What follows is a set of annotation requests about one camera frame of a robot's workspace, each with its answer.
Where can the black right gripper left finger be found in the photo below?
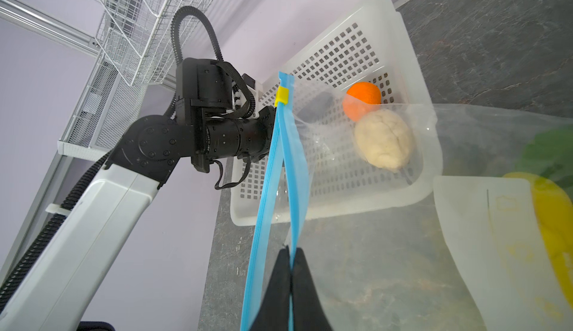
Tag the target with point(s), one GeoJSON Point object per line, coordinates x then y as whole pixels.
{"type": "Point", "coordinates": [274, 311]}

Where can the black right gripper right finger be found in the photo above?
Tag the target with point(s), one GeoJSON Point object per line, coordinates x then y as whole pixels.
{"type": "Point", "coordinates": [307, 311]}

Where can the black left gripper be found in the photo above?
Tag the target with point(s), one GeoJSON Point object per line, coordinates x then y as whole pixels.
{"type": "Point", "coordinates": [241, 138]}

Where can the clear zip top bag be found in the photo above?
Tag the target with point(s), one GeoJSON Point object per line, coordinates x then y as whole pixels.
{"type": "Point", "coordinates": [470, 256]}

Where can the beige toy garlic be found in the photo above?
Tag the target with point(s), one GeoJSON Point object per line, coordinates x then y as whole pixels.
{"type": "Point", "coordinates": [384, 140]}

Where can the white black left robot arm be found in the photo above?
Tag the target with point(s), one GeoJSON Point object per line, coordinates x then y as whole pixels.
{"type": "Point", "coordinates": [212, 116]}

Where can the orange toy fruit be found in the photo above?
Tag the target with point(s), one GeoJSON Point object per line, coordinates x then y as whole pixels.
{"type": "Point", "coordinates": [360, 99]}

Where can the white perforated plastic basket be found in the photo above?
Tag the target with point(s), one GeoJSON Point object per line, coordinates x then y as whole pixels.
{"type": "Point", "coordinates": [370, 44]}

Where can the white mesh wall box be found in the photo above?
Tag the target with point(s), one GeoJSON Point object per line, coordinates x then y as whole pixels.
{"type": "Point", "coordinates": [106, 109]}

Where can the white wire wall shelf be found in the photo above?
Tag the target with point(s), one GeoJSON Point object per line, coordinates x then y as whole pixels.
{"type": "Point", "coordinates": [134, 36]}

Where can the aluminium frame corner post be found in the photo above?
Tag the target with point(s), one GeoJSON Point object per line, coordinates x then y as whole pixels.
{"type": "Point", "coordinates": [28, 18]}

